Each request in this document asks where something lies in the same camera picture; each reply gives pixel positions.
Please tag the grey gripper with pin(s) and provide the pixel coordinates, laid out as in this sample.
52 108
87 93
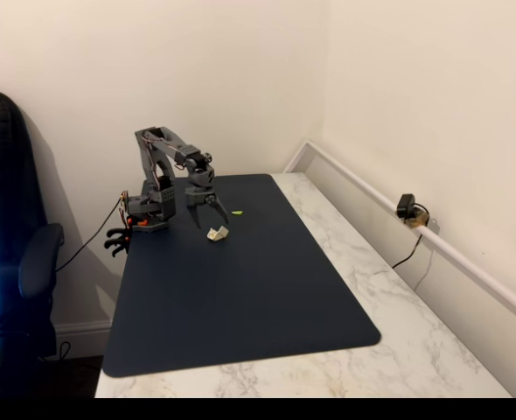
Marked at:
198 199

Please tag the white plastic clip object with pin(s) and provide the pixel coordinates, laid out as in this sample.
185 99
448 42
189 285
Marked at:
218 234

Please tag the grey robot arm with base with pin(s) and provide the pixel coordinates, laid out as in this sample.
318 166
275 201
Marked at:
153 175

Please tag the dark blue desk mat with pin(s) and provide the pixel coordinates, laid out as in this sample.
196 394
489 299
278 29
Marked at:
240 297

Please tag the black and orange table clamp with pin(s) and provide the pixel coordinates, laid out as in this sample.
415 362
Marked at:
118 240

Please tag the white baseboard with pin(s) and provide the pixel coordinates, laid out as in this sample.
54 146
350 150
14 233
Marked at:
83 334

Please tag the black office chair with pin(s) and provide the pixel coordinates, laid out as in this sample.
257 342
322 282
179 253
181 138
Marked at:
17 219

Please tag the black webcam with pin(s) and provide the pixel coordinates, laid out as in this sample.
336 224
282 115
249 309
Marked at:
405 205

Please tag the tan webcam mount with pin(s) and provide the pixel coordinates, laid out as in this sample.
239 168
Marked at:
417 219

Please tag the white wall rail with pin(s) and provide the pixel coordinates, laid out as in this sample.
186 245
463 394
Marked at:
437 240

